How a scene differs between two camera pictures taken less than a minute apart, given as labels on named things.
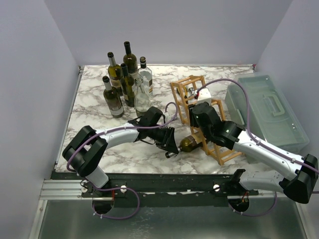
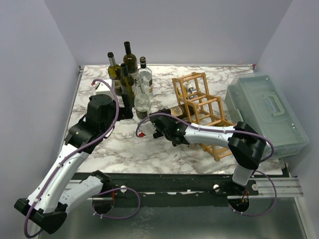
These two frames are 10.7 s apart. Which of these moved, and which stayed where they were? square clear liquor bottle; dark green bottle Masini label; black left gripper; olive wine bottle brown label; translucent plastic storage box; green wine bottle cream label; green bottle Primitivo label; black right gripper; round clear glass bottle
Moved: black right gripper; olive wine bottle brown label; black left gripper
Stayed: green bottle Primitivo label; translucent plastic storage box; green wine bottle cream label; square clear liquor bottle; dark green bottle Masini label; round clear glass bottle
